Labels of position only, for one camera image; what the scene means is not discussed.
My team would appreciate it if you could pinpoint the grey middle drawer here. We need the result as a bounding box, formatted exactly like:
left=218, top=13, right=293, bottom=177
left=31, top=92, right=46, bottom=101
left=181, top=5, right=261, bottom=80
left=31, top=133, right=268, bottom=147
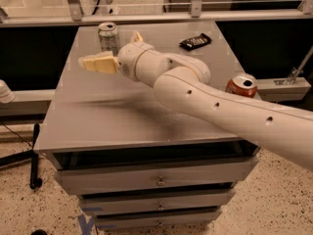
left=79, top=189, right=235, bottom=215

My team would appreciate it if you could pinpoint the grey bottom drawer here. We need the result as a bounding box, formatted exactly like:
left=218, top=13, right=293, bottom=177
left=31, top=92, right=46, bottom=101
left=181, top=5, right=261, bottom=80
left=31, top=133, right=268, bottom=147
left=95, top=208, right=221, bottom=230

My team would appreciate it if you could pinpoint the orange soda can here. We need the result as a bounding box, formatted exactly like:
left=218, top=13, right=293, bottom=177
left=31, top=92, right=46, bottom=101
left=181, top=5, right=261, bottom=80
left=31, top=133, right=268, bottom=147
left=225, top=72, right=257, bottom=98

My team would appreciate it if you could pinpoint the grey metal railing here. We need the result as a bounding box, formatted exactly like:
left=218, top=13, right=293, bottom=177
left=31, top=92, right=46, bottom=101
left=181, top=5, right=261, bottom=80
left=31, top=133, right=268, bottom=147
left=0, top=0, right=313, bottom=27

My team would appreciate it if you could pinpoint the black snack bar wrapper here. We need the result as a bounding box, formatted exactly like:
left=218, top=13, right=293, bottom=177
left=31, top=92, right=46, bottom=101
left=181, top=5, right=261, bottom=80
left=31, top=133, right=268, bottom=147
left=179, top=33, right=211, bottom=51

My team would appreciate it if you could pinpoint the black tripod leg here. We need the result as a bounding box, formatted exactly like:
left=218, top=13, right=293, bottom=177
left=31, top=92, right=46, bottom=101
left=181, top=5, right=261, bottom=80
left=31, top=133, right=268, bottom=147
left=0, top=123, right=42, bottom=190

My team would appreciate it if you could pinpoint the grey top drawer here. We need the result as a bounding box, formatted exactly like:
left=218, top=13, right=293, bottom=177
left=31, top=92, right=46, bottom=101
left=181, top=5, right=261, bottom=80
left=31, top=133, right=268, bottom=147
left=55, top=157, right=258, bottom=195

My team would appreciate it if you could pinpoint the grey drawer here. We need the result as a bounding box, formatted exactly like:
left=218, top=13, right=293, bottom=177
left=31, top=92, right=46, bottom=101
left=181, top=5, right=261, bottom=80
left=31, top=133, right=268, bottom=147
left=95, top=208, right=221, bottom=230
left=55, top=157, right=258, bottom=195
left=79, top=189, right=235, bottom=215

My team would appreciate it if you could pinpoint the grey drawer cabinet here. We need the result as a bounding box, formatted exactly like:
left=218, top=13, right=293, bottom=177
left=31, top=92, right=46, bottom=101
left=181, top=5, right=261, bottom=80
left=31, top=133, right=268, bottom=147
left=33, top=21, right=282, bottom=232

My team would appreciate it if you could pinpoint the white cylinder object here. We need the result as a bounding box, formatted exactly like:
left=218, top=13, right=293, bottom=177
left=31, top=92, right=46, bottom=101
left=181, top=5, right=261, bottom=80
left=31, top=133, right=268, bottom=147
left=0, top=79, right=15, bottom=104

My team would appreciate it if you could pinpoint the blue floor tape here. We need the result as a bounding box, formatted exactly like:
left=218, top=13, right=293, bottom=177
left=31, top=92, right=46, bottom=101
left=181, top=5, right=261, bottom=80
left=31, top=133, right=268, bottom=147
left=77, top=212, right=104, bottom=235

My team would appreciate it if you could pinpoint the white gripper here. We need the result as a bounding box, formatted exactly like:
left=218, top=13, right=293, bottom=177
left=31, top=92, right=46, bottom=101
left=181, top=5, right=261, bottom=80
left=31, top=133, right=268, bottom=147
left=78, top=31, right=155, bottom=81

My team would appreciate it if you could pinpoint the white green 7up can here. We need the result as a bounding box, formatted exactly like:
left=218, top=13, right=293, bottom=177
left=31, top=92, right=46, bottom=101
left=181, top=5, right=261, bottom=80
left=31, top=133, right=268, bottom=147
left=98, top=22, right=120, bottom=56

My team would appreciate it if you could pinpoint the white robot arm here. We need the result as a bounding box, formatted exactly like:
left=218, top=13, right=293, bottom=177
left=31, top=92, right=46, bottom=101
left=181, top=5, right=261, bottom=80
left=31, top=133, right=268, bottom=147
left=78, top=41, right=313, bottom=171

